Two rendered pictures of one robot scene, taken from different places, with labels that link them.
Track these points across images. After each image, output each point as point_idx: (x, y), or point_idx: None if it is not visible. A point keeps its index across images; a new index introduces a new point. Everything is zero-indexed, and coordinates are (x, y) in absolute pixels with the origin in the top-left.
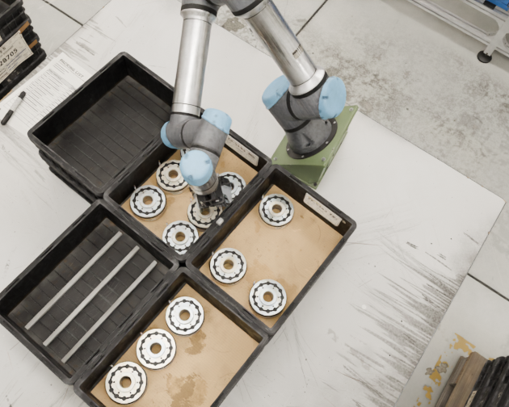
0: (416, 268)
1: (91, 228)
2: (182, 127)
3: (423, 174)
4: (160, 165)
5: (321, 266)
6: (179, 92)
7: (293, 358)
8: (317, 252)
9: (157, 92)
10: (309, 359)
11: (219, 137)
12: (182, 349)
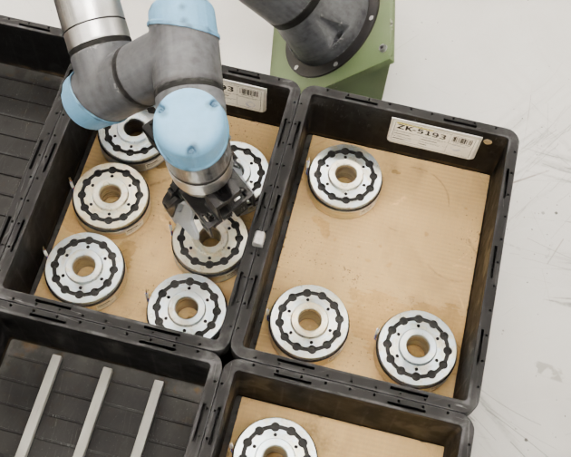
0: None
1: None
2: (112, 68)
3: (552, 17)
4: (75, 189)
5: (497, 239)
6: (72, 0)
7: (502, 448)
8: (459, 224)
9: None
10: (531, 437)
11: (208, 49)
12: None
